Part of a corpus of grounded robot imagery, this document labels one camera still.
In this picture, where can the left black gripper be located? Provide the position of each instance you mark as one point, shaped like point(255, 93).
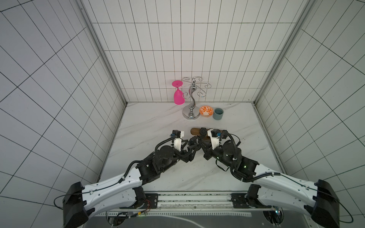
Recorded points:
point(184, 145)

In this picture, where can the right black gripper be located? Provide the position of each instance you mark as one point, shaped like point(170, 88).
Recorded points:
point(206, 142)

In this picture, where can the brown wooden watch stand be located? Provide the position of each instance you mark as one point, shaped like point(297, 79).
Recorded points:
point(195, 132)

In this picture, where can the black wrist watch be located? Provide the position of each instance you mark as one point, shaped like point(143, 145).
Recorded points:
point(193, 142)

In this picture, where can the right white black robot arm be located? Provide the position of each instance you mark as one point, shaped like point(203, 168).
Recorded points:
point(317, 200)

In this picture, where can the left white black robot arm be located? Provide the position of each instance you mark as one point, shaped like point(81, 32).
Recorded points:
point(125, 190)

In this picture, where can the orange patterned small bowl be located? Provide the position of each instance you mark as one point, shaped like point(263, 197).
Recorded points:
point(206, 111)

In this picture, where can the silver metal glass rack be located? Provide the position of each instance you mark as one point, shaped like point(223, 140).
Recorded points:
point(196, 86)

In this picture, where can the grey-green ceramic cup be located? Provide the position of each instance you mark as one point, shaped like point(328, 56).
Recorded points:
point(218, 114)

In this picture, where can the pink plastic wine glass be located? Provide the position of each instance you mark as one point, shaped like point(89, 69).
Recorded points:
point(178, 95)

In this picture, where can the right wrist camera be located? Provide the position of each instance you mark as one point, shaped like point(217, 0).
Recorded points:
point(214, 135)

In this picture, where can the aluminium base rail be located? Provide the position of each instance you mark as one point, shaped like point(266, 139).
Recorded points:
point(194, 201)

